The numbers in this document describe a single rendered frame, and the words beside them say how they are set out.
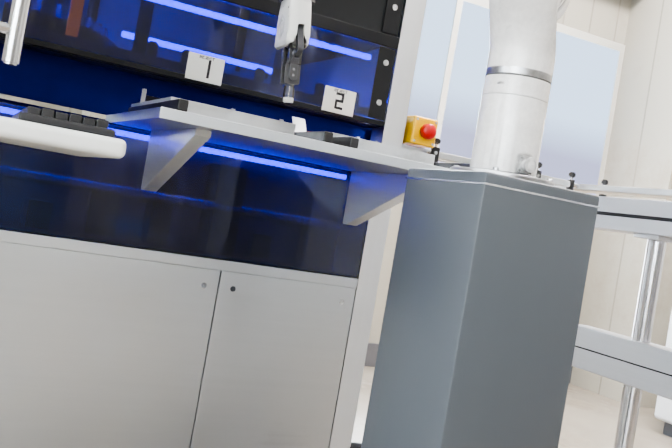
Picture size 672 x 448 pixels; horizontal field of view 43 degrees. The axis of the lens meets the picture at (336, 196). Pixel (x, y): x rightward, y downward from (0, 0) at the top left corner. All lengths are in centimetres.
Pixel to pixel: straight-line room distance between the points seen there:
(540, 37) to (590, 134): 368
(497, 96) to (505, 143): 9
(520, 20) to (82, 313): 108
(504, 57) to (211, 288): 85
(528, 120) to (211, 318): 87
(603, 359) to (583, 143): 279
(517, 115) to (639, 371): 110
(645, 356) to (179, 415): 122
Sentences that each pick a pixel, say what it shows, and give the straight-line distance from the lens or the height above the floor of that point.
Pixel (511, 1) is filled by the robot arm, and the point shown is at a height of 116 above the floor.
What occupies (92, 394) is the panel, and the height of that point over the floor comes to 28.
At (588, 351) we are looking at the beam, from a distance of 257.
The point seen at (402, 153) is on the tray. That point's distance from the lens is 183.
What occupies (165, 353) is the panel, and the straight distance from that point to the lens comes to 195.
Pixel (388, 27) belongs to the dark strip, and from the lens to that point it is 213.
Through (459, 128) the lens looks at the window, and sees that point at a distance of 463.
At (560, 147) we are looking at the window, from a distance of 506.
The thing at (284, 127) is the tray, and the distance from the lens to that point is 170.
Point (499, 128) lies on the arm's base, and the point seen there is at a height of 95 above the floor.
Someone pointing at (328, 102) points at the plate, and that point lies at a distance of 203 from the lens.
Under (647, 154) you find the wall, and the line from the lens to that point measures 509.
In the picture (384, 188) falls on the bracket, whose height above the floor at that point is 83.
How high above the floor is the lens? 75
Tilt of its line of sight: 1 degrees up
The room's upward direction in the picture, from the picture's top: 10 degrees clockwise
